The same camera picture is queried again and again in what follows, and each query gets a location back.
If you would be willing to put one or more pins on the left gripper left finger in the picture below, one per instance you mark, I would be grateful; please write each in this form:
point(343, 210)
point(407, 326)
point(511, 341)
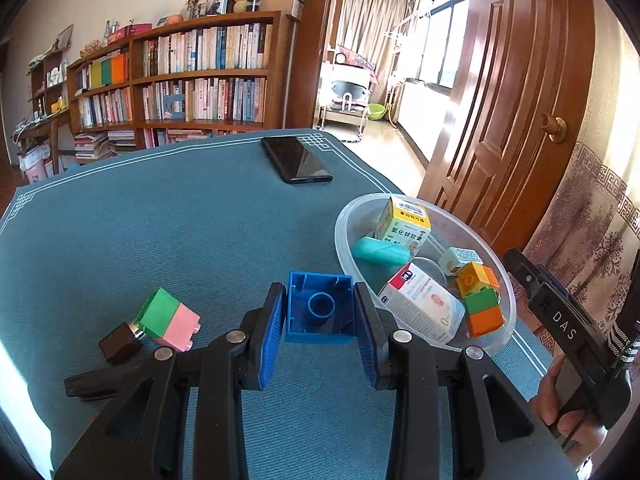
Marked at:
point(140, 434)

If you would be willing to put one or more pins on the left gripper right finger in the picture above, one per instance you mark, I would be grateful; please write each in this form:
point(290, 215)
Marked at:
point(494, 433)

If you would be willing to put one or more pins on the black comb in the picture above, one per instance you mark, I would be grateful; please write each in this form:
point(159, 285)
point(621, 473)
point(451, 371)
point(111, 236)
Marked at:
point(107, 383)

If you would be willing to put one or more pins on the dark perfume bottle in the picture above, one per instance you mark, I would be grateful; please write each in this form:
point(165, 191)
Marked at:
point(122, 343)

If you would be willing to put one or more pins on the green orange toy block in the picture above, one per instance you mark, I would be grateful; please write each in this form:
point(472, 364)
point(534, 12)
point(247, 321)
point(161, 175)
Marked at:
point(483, 314)

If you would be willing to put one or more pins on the green pink toy block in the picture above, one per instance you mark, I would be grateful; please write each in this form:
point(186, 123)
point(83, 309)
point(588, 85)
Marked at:
point(168, 321)

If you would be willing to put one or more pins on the white red medicine box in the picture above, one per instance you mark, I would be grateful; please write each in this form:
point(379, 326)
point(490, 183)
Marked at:
point(423, 304)

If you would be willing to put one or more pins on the teal white medicine box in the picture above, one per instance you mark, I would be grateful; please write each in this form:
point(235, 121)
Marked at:
point(454, 259)

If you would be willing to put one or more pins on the blue toy block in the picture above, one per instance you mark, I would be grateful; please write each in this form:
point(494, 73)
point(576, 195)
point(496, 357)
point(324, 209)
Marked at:
point(320, 308)

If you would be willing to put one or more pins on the teal oval case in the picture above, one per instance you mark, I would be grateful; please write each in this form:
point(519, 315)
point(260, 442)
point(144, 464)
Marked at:
point(380, 252)

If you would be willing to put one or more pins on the yellow medicine box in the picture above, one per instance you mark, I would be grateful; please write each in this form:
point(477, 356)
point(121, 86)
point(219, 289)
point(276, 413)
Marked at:
point(404, 224)

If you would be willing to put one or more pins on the yellow orange toy block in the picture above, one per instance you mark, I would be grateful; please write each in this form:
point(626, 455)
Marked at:
point(474, 277)

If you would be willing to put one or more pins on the person's right hand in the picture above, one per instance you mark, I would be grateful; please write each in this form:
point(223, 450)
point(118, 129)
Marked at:
point(546, 405)

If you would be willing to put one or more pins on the patterned pink curtain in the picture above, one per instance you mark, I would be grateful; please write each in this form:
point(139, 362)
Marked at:
point(589, 237)

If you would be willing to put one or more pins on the clear plastic bowl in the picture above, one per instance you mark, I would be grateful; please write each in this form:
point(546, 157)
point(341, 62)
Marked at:
point(359, 218)

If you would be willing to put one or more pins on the teal table mat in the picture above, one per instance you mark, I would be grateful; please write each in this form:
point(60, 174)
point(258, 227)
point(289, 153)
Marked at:
point(213, 224)

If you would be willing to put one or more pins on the brown wooden door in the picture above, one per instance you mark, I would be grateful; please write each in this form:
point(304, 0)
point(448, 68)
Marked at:
point(515, 109)

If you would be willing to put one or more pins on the black smartphone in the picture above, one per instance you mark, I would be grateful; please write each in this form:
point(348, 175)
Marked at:
point(294, 163)

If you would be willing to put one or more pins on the green plastic basin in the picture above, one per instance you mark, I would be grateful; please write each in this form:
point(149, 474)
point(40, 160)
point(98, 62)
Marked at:
point(376, 111)

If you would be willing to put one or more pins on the small wooden shelf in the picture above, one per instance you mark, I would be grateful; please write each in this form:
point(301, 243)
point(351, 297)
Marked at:
point(48, 88)

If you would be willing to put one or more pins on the large wooden bookshelf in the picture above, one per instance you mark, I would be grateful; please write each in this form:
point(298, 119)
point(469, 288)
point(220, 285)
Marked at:
point(225, 73)

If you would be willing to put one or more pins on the white rolling cart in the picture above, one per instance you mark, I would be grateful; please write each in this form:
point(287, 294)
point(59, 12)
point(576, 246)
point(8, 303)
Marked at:
point(344, 91)

